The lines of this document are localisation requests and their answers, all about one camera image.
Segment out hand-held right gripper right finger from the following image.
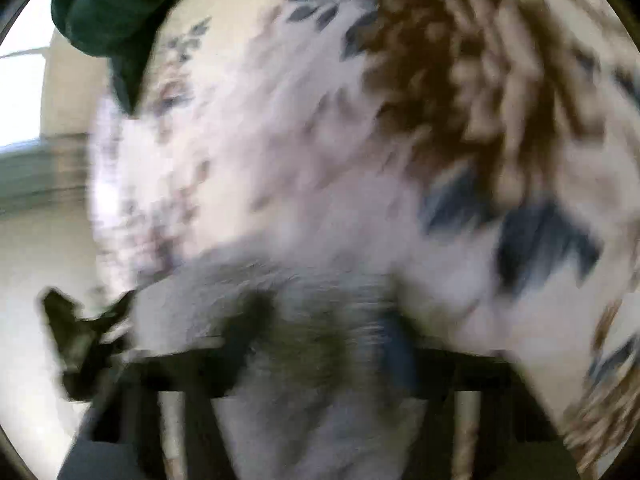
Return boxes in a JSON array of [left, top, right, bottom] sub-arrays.
[[379, 310, 582, 480]]

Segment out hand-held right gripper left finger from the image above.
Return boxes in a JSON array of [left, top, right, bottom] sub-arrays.
[[57, 290, 277, 480]]

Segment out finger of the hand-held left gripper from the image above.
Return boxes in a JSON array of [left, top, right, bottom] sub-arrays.
[[41, 286, 137, 402]]

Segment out grey fleece pants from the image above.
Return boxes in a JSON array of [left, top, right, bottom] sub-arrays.
[[129, 237, 453, 480]]

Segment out green striped curtain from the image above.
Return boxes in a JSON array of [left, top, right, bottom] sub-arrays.
[[0, 140, 92, 217]]

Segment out floral quilted bedspread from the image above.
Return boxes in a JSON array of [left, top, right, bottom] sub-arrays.
[[87, 0, 640, 480]]

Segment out dark green fleece blanket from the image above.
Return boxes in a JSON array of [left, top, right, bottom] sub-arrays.
[[50, 0, 223, 117]]

